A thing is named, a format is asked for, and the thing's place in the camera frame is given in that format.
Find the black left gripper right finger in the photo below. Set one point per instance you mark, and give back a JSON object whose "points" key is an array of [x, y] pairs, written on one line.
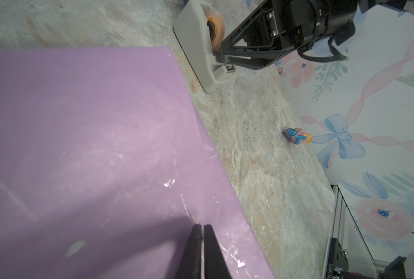
{"points": [[215, 266]]}

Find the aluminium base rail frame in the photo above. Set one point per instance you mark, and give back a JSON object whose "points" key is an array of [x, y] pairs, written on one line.
{"points": [[347, 255]]}

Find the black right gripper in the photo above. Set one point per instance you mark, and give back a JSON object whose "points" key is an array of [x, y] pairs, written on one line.
{"points": [[299, 25]]}

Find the clear tape roll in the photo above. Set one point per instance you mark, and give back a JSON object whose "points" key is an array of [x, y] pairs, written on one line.
{"points": [[216, 26]]}

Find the blue pink toy figure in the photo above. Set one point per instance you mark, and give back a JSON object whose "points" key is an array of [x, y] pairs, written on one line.
{"points": [[297, 136]]}

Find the grey tape dispenser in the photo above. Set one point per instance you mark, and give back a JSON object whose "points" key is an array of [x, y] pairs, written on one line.
{"points": [[192, 33]]}

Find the pink purple wrapping paper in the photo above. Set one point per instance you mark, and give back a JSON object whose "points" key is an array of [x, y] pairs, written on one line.
{"points": [[105, 166]]}

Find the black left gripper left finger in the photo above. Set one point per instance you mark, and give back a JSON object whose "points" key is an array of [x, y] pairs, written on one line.
{"points": [[190, 265]]}

